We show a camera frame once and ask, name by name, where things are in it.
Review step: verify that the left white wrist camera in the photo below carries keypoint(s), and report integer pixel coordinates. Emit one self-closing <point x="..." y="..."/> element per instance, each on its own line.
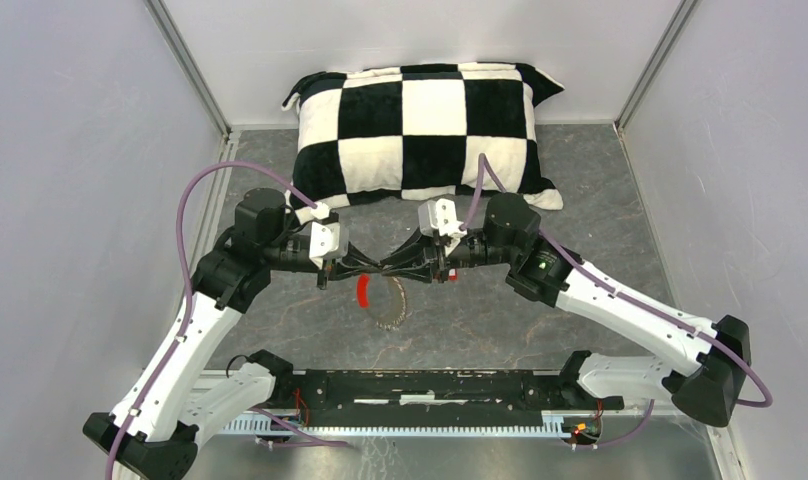
<point x="328" y="238"/>

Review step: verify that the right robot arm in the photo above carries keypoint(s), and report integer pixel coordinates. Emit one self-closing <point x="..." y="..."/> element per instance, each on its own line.
<point x="699" y="365"/>

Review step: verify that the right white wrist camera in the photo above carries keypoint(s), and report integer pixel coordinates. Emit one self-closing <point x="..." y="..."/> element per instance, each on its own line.
<point x="440" y="217"/>

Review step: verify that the metal keyring with red handle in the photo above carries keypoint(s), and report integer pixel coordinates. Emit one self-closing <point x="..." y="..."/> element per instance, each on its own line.
<point x="383" y="299"/>

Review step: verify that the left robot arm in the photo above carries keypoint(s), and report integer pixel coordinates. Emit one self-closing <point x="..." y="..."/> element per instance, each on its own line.
<point x="157" y="429"/>

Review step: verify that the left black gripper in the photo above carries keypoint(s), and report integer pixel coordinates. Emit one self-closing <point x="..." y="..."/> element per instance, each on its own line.
<point x="340" y="267"/>

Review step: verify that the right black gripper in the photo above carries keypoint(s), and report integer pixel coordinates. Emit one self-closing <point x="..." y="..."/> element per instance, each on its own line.
<point x="423" y="247"/>

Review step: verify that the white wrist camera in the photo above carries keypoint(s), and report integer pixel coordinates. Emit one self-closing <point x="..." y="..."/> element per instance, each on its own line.
<point x="328" y="238"/>
<point x="440" y="217"/>

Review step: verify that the black white checkered pillow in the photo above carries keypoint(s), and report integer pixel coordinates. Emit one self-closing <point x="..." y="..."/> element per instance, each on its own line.
<point x="419" y="131"/>

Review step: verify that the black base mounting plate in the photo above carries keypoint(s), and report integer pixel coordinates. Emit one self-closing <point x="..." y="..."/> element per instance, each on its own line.
<point x="431" y="398"/>

